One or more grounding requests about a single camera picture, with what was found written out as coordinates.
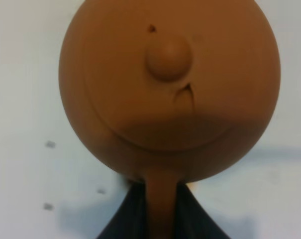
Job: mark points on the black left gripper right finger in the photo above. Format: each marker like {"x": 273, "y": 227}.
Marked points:
{"x": 191, "y": 220}

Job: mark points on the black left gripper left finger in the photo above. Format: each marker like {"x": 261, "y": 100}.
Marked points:
{"x": 130, "y": 220}

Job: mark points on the brown clay teapot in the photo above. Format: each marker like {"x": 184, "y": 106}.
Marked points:
{"x": 169, "y": 91}

